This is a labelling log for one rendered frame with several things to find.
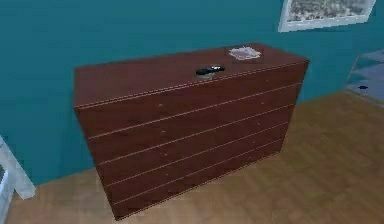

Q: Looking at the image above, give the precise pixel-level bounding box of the black telephone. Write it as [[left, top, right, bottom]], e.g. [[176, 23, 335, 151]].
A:
[[195, 65, 226, 80]]

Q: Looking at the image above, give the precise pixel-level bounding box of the dark red chest of drawers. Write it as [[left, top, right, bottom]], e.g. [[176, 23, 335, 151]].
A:
[[72, 41, 310, 222]]

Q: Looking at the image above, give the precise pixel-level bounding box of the white framed wall picture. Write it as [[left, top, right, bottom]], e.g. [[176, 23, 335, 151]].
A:
[[277, 0, 378, 34]]

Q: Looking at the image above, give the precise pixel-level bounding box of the white furniture frame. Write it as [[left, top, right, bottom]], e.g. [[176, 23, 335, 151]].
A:
[[0, 134, 37, 224]]

